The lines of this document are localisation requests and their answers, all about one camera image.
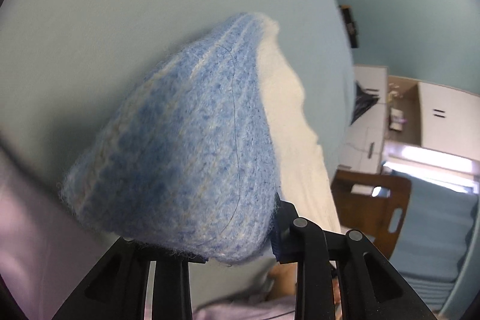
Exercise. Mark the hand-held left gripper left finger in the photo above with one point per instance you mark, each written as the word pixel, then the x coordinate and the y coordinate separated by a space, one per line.
pixel 168 286

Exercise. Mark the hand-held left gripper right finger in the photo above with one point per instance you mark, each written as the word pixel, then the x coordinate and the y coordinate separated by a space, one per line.
pixel 279 245

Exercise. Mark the white and blue knit sweater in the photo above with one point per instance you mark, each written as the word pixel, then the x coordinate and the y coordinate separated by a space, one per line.
pixel 187 155

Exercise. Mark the brown wooden chair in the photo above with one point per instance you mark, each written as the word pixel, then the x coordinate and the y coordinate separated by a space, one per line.
pixel 367 207

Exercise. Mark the low white cabinet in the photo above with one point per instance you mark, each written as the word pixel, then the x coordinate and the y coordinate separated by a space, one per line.
pixel 369 140

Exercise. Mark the blue striped bedding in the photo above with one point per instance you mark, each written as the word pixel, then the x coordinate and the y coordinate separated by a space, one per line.
pixel 431 230

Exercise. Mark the dark hanging cloth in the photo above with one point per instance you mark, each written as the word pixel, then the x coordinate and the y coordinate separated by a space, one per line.
pixel 362 102

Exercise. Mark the small white box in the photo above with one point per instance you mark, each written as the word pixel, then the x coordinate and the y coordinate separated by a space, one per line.
pixel 397 117

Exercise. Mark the bed with light blue sheet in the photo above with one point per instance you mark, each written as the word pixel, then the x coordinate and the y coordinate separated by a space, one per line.
pixel 112 24

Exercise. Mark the black wall device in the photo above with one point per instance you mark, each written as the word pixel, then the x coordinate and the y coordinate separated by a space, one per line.
pixel 350 25

